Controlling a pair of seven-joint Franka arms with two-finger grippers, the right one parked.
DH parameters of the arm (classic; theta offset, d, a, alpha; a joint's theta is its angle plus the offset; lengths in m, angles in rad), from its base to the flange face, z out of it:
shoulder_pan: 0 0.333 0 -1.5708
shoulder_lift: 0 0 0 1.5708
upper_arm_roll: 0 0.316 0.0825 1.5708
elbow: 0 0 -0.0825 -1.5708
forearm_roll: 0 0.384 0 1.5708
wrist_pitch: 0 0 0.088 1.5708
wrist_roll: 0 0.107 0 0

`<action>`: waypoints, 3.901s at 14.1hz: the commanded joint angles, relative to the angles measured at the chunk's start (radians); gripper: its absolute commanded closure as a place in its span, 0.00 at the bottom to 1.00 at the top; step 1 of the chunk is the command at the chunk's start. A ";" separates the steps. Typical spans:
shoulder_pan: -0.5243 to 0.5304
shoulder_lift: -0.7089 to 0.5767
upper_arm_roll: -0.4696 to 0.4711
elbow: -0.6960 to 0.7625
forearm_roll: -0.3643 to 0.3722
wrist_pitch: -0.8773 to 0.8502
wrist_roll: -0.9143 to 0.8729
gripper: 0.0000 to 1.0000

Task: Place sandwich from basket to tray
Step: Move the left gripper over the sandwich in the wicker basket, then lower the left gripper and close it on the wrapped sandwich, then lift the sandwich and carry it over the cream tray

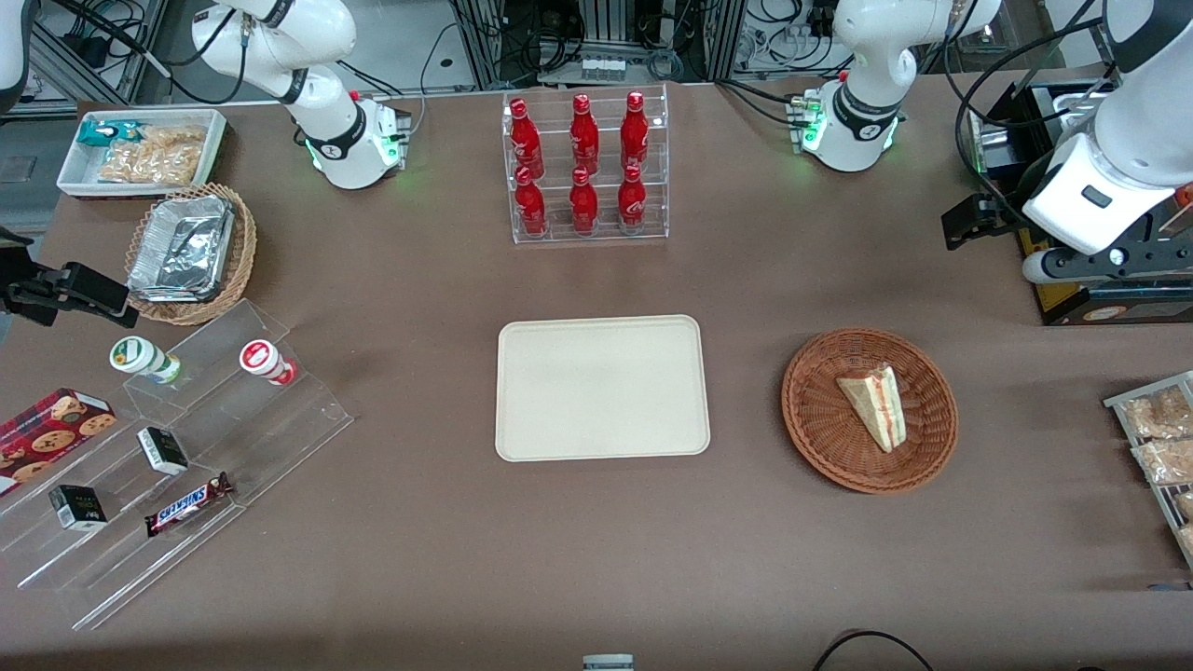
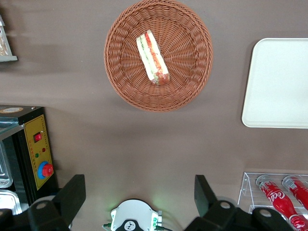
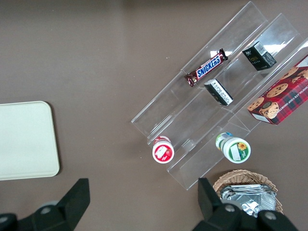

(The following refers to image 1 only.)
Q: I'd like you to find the red lid yogurt cup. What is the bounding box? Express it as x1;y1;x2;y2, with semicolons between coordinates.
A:
240;339;299;386

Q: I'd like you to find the aluminium frame rack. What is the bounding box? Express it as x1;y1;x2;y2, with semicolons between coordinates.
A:
452;0;747;85

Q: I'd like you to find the clear bag of brown snacks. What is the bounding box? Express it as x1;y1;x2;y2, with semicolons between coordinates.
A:
1121;387;1193;441
1131;438;1193;487

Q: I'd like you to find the stack of foil trays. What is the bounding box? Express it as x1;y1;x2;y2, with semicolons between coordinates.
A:
128;196;236;302

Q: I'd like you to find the clear bag of crackers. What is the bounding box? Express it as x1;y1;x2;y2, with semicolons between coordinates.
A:
98;125;208;185

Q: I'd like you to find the triangle sandwich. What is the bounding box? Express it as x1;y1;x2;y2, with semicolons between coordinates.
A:
836;365;907;454

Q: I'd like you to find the teal snack packet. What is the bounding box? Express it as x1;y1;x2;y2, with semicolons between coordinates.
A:
77;119;141;147

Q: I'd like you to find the red cola bottle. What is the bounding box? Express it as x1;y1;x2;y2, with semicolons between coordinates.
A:
514;166;548;237
618;164;648;232
569;166;599;234
621;91;650;171
509;98;544;178
570;94;600;173

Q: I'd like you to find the Snickers chocolate bar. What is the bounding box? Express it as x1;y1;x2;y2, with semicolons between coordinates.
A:
144;472;234;537

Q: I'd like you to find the white rectangular bin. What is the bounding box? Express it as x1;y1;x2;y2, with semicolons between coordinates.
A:
56;109;227;199

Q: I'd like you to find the green lid yogurt cup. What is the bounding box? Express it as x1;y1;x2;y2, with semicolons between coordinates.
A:
110;335;183;385

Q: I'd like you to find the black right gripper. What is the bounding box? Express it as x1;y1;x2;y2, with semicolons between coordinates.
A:
0;263;131;327

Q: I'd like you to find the clear acrylic step shelf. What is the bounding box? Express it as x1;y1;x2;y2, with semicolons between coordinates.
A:
0;298;355;630

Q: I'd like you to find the tray of snack bags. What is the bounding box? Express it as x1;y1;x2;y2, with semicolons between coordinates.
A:
1104;371;1193;571

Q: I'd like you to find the light tan wicker basket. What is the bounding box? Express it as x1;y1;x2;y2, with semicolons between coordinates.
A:
124;184;257;325

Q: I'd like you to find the beige plastic tray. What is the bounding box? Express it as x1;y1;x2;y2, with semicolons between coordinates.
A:
495;315;711;463

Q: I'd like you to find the brown round wicker basket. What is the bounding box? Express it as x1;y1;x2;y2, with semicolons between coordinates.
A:
781;328;959;495

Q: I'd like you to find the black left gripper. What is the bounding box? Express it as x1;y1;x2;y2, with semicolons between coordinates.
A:
941;193;1193;282

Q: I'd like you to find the black cable loop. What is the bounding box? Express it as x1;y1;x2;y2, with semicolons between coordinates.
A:
811;631;935;671

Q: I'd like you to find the clear acrylic bottle rack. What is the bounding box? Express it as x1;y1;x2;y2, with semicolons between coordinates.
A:
503;84;670;245

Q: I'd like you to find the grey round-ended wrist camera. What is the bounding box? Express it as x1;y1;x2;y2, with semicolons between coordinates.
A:
1022;248;1075;284

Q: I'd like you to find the small black carton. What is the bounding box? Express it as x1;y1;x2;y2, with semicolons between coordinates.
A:
137;427;189;476
48;485;108;532

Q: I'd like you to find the red tartan cookie box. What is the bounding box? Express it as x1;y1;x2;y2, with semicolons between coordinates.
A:
0;388;117;495

